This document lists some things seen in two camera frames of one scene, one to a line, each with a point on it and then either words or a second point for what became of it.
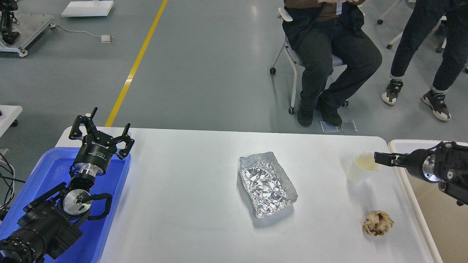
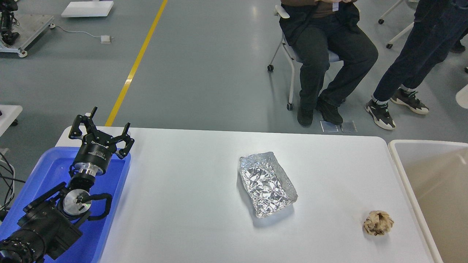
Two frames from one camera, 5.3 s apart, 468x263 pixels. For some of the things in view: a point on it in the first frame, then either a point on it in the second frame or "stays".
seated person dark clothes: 336,57 stays
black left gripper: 97,149 stays
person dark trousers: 419,18 -> 440,24
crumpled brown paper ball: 377,223 stays
